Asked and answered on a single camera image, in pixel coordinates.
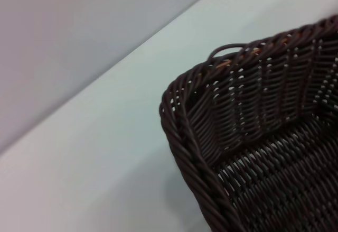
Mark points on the dark brown woven basket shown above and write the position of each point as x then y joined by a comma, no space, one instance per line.
264,142

